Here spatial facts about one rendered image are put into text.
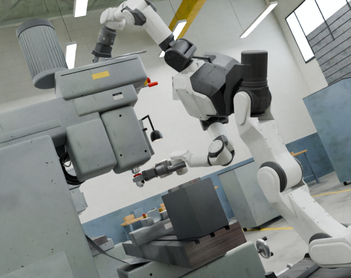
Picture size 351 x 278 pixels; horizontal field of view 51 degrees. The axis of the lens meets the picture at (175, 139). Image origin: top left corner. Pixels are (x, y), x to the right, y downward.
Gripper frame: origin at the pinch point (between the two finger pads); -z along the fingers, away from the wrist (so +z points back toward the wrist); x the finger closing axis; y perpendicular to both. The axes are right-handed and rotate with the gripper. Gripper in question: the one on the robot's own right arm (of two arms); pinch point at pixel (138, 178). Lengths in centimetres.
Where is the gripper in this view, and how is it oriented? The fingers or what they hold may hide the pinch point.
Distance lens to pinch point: 198.6
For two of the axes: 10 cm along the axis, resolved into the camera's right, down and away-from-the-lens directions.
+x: -0.4, -1.3, -9.9
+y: 3.8, 9.2, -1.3
